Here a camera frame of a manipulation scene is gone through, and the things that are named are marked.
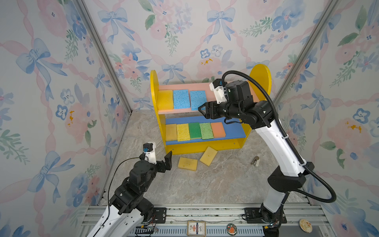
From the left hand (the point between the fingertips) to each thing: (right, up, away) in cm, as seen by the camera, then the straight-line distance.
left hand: (162, 150), depth 70 cm
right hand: (+19, +20, -6) cm, 28 cm away
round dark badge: (+33, -38, +1) cm, 50 cm away
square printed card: (+16, -36, -1) cm, 40 cm away
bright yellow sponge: (+9, +8, +18) cm, 22 cm away
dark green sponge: (+16, +9, +19) cm, 26 cm away
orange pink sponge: (+29, +9, +18) cm, 36 cm away
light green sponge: (+23, +8, +18) cm, 30 cm away
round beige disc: (+69, -37, +2) cm, 78 cm away
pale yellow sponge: (+2, +8, +18) cm, 20 cm away
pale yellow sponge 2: (+11, -11, +21) cm, 26 cm away
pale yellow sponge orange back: (+24, -7, +23) cm, 34 cm away
